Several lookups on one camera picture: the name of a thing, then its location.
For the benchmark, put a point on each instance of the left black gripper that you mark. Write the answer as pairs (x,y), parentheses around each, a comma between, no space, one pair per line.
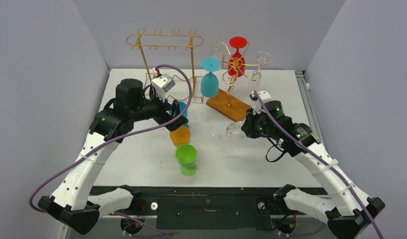
(163,107)

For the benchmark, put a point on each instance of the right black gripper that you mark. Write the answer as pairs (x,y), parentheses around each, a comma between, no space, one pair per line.
(250,121)

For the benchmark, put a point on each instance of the clear wine glass front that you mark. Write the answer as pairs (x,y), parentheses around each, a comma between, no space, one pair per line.
(232,132)

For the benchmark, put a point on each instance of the teal plastic goblet front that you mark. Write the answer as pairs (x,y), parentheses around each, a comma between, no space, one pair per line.
(210,83)

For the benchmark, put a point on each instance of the clear wine glass amber tint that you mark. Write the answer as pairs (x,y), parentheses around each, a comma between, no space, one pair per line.
(264,59)

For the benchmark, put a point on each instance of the red plastic goblet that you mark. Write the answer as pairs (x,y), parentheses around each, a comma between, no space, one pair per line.
(236,65)

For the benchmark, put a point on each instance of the clear glass tumbler goblet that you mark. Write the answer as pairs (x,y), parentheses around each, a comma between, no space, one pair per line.
(217,51)

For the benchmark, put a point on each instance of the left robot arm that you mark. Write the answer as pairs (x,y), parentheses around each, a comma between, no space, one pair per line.
(71,203)

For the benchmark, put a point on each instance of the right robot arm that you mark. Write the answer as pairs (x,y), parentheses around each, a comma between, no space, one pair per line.
(347,210)

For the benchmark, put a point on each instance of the gold tree rack wooden base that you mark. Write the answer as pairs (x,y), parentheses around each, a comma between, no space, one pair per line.
(224,102)

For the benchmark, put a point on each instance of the blue plastic goblet rear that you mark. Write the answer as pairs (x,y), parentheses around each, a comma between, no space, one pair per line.
(183,109)

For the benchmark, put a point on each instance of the orange plastic goblet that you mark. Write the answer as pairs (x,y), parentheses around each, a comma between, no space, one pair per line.
(180,136)

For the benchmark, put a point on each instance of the green plastic goblet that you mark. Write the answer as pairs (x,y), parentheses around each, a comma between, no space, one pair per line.
(186,155)

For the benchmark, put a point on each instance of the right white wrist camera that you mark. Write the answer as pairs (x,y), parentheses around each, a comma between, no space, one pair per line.
(260,98)

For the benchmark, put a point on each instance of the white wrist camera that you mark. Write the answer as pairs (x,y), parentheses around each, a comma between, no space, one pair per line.
(260,98)
(162,84)

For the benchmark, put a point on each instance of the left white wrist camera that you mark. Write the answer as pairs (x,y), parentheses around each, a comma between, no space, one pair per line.
(162,84)

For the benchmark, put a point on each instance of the gold rectangular wire glass rack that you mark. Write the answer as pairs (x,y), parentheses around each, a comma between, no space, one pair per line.
(142,40)

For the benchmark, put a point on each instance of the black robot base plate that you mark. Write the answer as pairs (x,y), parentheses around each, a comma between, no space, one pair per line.
(207,208)

